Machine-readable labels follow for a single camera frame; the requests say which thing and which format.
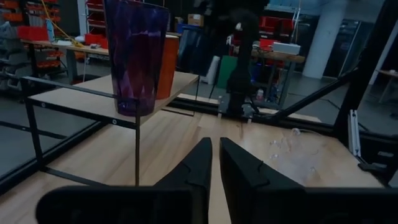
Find green panel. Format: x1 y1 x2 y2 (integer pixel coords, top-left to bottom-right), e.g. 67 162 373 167
216 55 239 90

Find purple faceted tumbler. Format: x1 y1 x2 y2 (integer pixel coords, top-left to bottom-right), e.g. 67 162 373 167
103 0 170 118

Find wooden table black legs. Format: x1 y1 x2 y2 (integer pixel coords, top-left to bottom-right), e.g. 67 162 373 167
251 49 306 110

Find clear glass cup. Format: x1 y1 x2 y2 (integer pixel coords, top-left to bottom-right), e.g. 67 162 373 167
269 126 321 175

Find silver frame bracket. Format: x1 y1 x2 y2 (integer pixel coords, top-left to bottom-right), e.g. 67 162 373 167
348 109 362 158

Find white round pillar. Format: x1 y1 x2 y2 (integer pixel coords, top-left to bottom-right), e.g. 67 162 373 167
302 0 349 80

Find black aluminium rig frame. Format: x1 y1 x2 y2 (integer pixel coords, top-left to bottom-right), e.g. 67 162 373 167
0 0 398 194

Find red storage bin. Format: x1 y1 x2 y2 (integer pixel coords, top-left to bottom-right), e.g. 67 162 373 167
17 26 50 42
84 32 109 49

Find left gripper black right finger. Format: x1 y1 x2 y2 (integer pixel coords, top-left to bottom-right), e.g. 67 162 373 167
220 136 308 224

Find yellow hose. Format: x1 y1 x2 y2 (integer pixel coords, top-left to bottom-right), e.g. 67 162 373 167
39 0 85 48

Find wooden workbench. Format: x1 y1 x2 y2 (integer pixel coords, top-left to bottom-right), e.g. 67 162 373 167
21 39 109 85

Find orange mug white inside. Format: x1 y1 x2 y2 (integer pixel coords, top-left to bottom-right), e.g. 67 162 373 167
155 34 180 100

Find cardboard box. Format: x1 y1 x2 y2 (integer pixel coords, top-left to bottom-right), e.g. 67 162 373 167
187 13 205 27

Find wooden shelf black frame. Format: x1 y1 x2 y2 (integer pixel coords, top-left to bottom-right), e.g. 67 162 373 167
20 70 200 187

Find white box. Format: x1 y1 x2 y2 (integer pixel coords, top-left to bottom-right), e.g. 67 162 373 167
272 42 302 56

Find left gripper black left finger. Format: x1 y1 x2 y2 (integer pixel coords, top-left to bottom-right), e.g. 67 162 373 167
154 136 213 224

